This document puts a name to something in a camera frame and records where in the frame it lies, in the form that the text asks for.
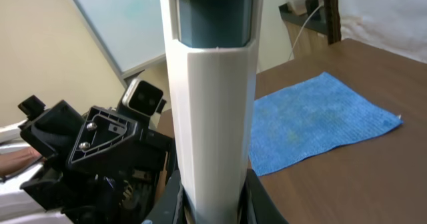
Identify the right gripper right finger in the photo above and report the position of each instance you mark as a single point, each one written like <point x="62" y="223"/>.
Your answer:
<point x="262" y="207"/>

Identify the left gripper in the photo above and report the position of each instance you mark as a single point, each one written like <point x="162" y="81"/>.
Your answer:
<point x="110" y="184"/>

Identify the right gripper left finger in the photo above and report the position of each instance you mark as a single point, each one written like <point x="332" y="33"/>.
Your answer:
<point x="170" y="204"/>

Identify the white pipette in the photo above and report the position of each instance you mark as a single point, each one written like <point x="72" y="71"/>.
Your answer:
<point x="210" y="117"/>

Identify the person's forearm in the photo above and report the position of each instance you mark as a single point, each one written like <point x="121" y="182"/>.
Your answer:
<point x="16" y="160"/>

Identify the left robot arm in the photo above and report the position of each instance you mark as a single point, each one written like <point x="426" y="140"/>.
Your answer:
<point x="13" y="204"/>

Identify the blue cloth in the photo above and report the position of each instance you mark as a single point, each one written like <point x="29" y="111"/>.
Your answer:
<point x="313" y="117"/>

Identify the black shelf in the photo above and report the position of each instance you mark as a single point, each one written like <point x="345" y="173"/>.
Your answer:
<point x="313" y="22"/>

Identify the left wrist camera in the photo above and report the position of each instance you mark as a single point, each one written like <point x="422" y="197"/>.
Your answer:
<point x="143" y="99"/>

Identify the whiteboard with grey frame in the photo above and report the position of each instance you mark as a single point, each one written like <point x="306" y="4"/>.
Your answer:
<point x="126" y="20"/>

